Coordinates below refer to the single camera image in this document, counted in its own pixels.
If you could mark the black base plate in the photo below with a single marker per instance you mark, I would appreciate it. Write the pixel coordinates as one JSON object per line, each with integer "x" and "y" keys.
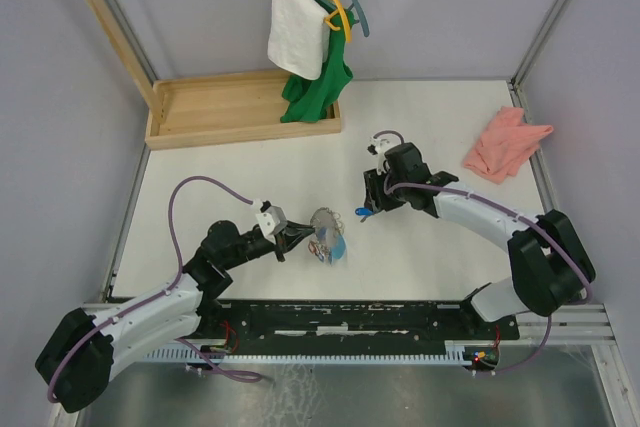
{"x": 280, "y": 327}

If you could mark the wooden tray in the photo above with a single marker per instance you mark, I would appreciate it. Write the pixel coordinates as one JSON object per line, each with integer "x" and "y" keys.
{"x": 229, "y": 108}

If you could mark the wooden rack post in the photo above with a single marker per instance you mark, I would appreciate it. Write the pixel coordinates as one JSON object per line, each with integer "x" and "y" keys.
{"x": 122, "y": 45}

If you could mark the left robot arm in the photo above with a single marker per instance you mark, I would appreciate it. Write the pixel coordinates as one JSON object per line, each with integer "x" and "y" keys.
{"x": 87, "y": 351}

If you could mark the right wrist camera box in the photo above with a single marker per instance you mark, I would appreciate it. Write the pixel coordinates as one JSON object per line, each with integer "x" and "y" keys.
{"x": 378, "y": 146}

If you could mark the key with red tag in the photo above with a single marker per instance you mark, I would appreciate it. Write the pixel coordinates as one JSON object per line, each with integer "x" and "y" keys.
{"x": 316, "y": 250}

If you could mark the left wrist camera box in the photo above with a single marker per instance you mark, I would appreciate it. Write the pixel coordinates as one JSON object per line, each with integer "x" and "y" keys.
{"x": 271, "y": 219}

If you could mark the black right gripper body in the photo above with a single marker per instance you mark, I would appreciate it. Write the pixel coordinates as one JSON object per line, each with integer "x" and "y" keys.
{"x": 379, "y": 198}

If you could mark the white slotted cable duct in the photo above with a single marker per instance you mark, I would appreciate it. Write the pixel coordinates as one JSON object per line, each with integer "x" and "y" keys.
{"x": 179, "y": 353}

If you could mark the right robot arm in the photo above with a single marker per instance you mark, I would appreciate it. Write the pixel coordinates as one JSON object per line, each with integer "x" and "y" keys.
{"x": 549, "y": 266}

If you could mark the key with blue tag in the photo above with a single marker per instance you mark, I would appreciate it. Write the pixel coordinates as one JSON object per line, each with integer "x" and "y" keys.
{"x": 363, "y": 213}

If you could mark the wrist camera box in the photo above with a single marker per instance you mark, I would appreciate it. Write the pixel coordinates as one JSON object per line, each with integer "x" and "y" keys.
{"x": 378, "y": 146}
{"x": 271, "y": 219}

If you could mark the green garment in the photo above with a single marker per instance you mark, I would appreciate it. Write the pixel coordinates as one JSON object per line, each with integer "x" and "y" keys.
{"x": 309, "y": 100}

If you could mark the white towel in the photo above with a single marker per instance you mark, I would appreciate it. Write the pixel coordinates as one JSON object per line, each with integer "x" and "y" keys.
{"x": 299, "y": 37}

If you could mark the pink cloth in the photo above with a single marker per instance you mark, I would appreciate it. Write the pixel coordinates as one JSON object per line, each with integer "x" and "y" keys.
{"x": 505, "y": 145}

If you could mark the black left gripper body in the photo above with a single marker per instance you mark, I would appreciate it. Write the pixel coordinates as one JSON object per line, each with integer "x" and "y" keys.
{"x": 282, "y": 245}

